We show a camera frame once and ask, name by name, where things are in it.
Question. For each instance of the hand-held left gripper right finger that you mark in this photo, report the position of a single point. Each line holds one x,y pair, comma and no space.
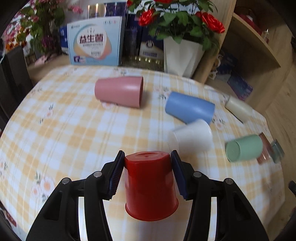
178,176

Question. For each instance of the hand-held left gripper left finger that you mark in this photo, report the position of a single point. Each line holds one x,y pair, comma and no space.
115,174

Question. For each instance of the red plastic cup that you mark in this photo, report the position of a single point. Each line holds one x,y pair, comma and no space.
148,183

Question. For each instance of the white cup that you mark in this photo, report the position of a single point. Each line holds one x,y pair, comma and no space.
193,136

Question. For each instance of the blue cup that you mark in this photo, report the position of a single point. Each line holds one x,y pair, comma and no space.
189,106

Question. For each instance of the green cup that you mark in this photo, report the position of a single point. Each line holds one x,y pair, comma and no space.
245,148

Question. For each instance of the pink cup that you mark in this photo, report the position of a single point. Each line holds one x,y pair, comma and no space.
120,92

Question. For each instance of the cream cup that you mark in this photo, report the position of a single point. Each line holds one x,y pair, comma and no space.
238,107

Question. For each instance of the dark blue printed book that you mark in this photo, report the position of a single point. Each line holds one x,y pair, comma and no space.
239,87

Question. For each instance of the gold patterned tray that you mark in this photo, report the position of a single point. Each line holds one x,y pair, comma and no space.
145,62

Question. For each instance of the white flower pot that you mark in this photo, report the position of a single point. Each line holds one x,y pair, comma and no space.
180,58

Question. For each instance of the white and blue printed box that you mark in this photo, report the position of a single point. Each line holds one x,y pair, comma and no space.
96,41

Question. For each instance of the dark blue box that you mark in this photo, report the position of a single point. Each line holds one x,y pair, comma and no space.
136,39

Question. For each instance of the dark chair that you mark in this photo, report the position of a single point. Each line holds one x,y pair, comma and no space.
11,76

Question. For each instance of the wooden shelf unit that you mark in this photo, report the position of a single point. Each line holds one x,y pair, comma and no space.
252,46

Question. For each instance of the red rose plant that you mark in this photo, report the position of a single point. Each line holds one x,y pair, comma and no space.
180,18

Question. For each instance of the pink flower plant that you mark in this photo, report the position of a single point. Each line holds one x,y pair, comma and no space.
39,25

